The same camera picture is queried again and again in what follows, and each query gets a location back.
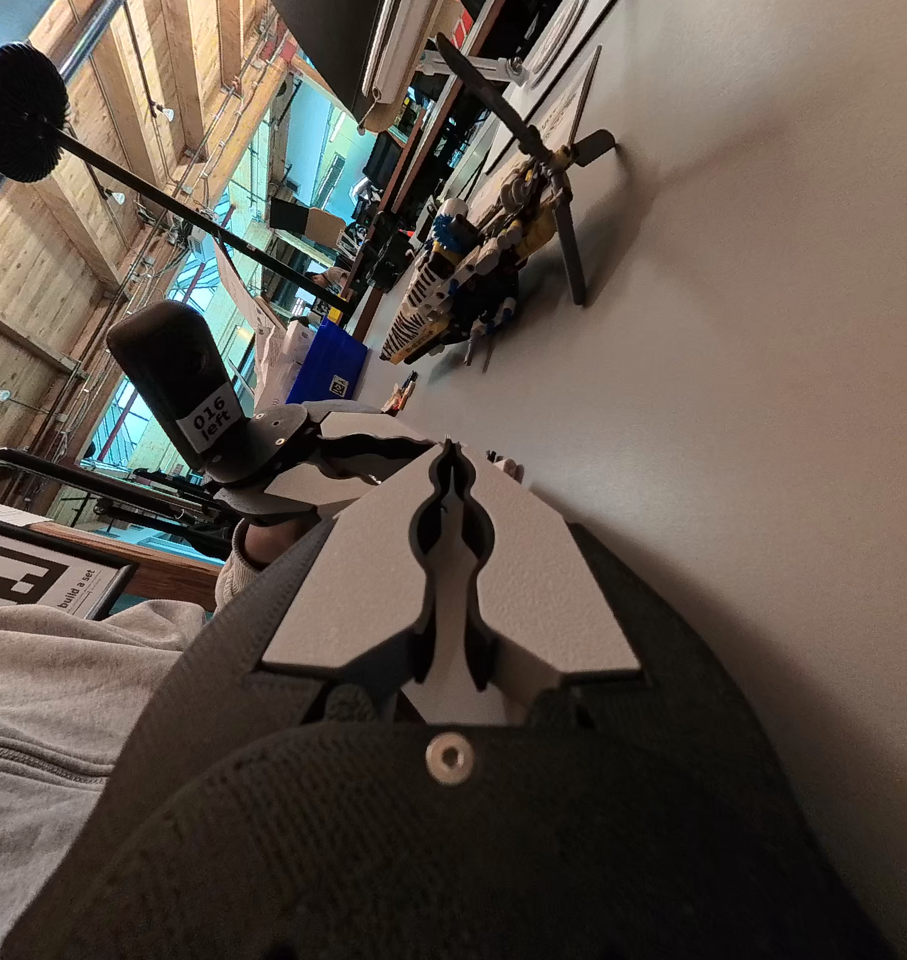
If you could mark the small lego assembly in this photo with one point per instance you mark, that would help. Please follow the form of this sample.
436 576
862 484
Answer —
399 394

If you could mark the framed printed tag sign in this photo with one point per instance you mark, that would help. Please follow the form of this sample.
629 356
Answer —
33 570

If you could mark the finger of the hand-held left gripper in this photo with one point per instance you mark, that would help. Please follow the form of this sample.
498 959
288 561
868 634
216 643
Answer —
378 427
318 491

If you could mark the person's left forearm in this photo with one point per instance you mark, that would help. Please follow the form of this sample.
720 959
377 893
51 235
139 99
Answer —
232 577

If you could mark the black and beige panel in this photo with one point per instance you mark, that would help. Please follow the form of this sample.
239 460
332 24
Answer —
296 217

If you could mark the black framed side table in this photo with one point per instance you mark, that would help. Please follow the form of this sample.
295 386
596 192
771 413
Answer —
86 466

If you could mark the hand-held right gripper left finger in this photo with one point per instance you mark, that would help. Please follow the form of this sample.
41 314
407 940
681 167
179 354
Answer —
348 592

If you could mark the black pole with round disc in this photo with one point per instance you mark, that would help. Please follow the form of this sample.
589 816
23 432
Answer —
18 112

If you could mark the person's left hand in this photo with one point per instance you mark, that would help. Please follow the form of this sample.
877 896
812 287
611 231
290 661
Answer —
273 544

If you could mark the zebra striped lego helicopter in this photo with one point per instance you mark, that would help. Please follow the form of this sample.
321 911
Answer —
491 247

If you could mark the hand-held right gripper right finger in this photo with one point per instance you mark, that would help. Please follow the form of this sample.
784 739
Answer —
555 592

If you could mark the person's grey hoodie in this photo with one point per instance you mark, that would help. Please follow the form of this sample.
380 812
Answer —
48 712

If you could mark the blue plastic bin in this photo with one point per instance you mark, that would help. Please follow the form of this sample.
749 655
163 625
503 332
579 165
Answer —
326 360

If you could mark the silver monitor stand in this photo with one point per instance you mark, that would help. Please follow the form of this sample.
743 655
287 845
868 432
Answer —
483 67

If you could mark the white lego piece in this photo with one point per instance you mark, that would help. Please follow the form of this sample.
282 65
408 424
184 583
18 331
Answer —
510 469

